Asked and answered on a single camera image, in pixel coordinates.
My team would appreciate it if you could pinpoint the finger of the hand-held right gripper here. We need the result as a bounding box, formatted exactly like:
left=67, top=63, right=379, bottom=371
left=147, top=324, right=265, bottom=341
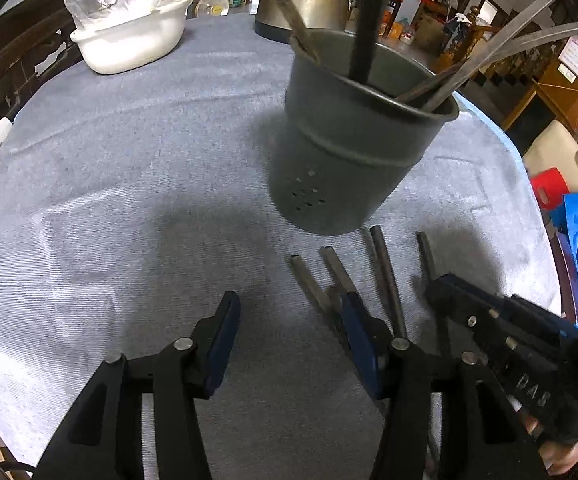
left=506, top=294, right=578, bottom=348
left=426, top=274, right=570, bottom=426

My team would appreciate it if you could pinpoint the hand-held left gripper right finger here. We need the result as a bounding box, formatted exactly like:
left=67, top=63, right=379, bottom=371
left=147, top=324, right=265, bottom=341
left=341, top=292, right=550, bottom=480

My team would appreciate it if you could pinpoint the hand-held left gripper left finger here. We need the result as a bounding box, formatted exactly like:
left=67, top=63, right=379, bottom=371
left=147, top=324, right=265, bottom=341
left=32, top=291, right=242, bottom=480

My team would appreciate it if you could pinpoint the long grey chopstick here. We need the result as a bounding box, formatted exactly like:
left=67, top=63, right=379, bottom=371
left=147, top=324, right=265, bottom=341
left=396, top=0, right=564, bottom=106
left=394, top=67, right=462, bottom=103
left=421, top=22, right=578, bottom=112
left=326, top=286, right=346, bottom=318
left=288, top=255, right=342, bottom=333
left=320, top=246, right=359, bottom=297
left=350, top=0, right=399, bottom=83
left=415, top=231, right=452, bottom=358
left=253, top=0, right=322, bottom=65
left=368, top=226, right=409, bottom=340

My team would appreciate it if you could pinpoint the grey metal utensil holder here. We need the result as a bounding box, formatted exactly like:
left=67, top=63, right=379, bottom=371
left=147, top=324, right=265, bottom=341
left=267, top=28, right=461, bottom=236

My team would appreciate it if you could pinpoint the person's right hand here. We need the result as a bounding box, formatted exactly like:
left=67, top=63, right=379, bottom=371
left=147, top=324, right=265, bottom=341
left=519, top=405, right=578, bottom=478

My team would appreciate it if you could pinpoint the red plastic chair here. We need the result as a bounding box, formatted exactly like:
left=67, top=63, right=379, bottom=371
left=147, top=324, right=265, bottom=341
left=528, top=167, right=570, bottom=212

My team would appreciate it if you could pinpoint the cream armchair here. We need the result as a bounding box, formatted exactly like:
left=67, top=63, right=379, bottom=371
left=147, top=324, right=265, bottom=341
left=522, top=119, right=578, bottom=194

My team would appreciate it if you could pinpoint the grey tablecloth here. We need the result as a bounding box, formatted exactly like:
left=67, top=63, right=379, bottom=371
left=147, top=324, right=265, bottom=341
left=0, top=12, right=564, bottom=480

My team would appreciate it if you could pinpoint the light blue table cover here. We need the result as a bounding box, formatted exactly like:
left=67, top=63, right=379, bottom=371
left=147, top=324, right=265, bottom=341
left=458, top=101, right=530, bottom=181

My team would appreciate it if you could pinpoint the wooden stair railing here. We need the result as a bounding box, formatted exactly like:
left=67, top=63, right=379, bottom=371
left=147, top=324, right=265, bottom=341
left=438, top=4, right=500, bottom=72

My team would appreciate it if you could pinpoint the white plastic basin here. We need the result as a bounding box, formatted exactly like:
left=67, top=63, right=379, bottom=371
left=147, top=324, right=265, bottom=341
left=70, top=0, right=193, bottom=75

